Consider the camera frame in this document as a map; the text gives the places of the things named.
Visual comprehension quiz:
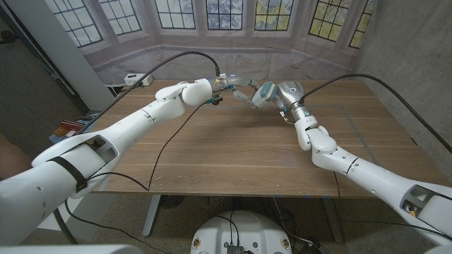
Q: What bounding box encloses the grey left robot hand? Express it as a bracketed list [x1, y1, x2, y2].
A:
[210, 73, 262, 109]

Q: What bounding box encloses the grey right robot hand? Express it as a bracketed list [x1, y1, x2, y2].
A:
[273, 80, 315, 124]

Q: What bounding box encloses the teal zippered case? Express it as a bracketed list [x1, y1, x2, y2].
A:
[251, 81, 280, 109]

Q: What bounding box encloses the printed bay window backdrop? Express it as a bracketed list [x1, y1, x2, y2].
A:
[44, 0, 377, 85]

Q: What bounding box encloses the white power strip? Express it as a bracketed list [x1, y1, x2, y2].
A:
[124, 73, 154, 87]

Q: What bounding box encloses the grey metal table leg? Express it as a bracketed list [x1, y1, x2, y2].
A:
[142, 195, 162, 238]
[321, 197, 345, 243]

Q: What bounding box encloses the black floor fan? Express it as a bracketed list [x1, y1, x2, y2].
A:
[158, 195, 186, 210]

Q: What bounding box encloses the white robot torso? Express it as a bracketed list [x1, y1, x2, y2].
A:
[190, 210, 293, 254]

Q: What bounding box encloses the blue box with items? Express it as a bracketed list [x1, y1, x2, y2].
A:
[48, 111, 102, 144]

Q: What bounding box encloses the red box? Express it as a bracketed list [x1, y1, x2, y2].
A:
[60, 120, 87, 132]

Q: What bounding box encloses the white floor platform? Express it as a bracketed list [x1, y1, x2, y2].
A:
[35, 193, 117, 243]

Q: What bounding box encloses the white robot body edge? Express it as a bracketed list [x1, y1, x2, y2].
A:
[0, 244, 144, 254]

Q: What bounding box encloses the person's bare leg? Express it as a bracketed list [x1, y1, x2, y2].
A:
[0, 135, 32, 181]

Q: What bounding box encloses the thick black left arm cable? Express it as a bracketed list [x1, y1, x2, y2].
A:
[76, 51, 222, 135]

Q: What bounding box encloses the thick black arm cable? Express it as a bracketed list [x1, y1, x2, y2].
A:
[299, 73, 452, 155]
[76, 51, 222, 135]

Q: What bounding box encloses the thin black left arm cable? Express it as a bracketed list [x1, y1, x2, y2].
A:
[63, 102, 208, 254]

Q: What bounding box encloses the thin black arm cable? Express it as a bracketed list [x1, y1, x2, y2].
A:
[333, 171, 452, 241]
[63, 102, 208, 254]

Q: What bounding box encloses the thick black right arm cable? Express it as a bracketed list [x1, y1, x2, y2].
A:
[299, 73, 452, 155]

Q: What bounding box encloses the black power strip cord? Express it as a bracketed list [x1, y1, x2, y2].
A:
[116, 81, 145, 95]

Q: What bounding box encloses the black torso cable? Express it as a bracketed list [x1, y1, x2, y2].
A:
[211, 210, 241, 248]

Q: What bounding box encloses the white floor cable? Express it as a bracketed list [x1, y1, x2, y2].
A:
[271, 197, 314, 247]

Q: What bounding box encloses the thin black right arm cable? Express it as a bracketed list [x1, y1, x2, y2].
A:
[333, 171, 452, 241]

